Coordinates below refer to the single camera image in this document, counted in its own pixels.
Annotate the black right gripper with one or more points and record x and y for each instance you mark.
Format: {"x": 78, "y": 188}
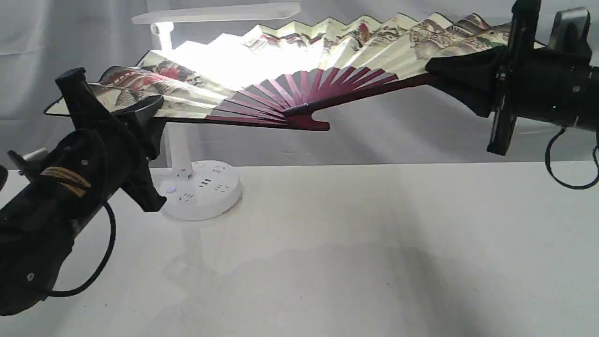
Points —
{"x": 532, "y": 82}

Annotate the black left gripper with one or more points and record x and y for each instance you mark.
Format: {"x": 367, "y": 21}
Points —
{"x": 108, "y": 150}

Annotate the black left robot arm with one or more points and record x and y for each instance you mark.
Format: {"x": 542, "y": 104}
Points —
{"x": 38, "y": 228}

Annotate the white desk lamp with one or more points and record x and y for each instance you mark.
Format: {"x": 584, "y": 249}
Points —
{"x": 200, "y": 190}

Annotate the grey backdrop curtain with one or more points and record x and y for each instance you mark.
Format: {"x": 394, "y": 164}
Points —
{"x": 40, "y": 39}

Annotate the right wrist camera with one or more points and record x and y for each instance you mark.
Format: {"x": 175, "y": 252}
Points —
{"x": 569, "y": 32}

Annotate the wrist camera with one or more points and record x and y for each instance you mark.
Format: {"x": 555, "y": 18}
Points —
{"x": 29, "y": 165}
{"x": 569, "y": 32}

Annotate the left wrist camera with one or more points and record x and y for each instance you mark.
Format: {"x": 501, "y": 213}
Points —
{"x": 29, "y": 165}

